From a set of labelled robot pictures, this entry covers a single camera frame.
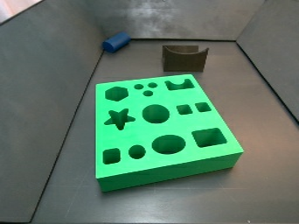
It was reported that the black curved cradle fixture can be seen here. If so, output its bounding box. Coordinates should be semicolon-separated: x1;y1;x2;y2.
163;45;210;72

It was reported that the green shape sorter block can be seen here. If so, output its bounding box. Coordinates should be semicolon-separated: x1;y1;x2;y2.
95;74;243;192

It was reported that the blue oval cylinder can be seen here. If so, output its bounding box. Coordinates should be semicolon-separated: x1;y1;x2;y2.
101;31;131;53

